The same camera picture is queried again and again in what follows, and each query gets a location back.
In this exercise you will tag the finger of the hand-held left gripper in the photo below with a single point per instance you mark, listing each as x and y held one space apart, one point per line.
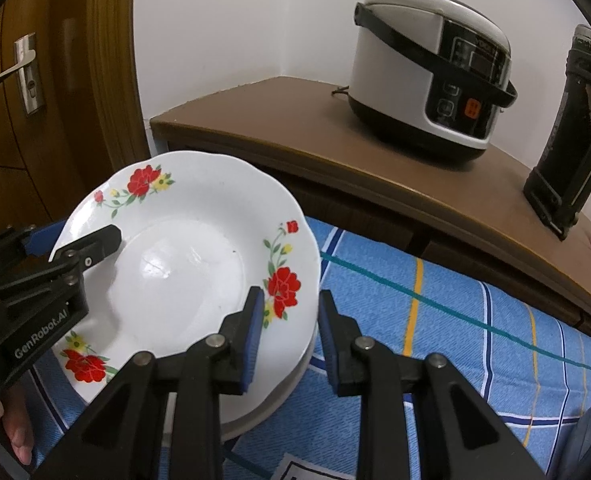
97 242
45 240

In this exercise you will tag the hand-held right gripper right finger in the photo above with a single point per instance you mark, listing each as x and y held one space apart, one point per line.
325 345

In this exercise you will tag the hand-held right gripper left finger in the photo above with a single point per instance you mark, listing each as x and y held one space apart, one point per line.
255 340

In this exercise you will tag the plain white round plate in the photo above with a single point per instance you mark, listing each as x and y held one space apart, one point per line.
270 412

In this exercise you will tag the white plate with red flowers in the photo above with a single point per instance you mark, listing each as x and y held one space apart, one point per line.
185 260

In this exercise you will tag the person's left hand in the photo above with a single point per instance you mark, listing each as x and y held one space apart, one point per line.
10 425

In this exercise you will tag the plain brown wooden door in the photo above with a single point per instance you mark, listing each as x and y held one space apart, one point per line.
5 150

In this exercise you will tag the blue plaid tablecloth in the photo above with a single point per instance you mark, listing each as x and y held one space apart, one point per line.
425 360

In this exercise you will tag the white paper label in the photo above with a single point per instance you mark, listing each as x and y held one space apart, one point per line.
300 470

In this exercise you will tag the brown wooden cabinet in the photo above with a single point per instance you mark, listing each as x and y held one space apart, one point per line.
325 135

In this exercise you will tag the white and black rice cooker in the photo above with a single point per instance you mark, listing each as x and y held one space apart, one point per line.
390 75

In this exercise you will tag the black thermos flask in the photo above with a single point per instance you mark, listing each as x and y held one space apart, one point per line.
570 160

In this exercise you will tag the wooden door frame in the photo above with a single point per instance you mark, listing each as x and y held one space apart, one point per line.
120 60

